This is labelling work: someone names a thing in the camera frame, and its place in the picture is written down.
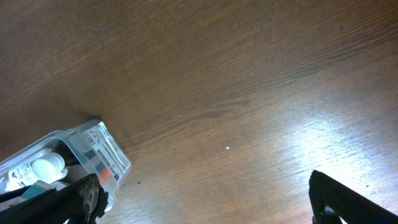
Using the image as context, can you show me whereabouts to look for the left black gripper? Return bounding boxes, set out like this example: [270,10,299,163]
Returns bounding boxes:
[0,180,57,212]

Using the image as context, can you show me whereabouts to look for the clear plastic container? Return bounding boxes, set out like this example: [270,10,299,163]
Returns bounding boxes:
[8,119,132,213]

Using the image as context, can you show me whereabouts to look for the white spray bottle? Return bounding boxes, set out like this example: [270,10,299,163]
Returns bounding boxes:
[1,148,52,194]

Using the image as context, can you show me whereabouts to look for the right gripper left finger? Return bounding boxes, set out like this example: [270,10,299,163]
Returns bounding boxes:
[1,174,108,224]

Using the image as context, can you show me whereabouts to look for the dark bottle white cap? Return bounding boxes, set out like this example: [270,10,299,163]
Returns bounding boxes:
[31,147,80,183]

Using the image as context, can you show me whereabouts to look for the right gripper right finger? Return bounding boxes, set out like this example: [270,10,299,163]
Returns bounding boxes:
[308,170,397,224]

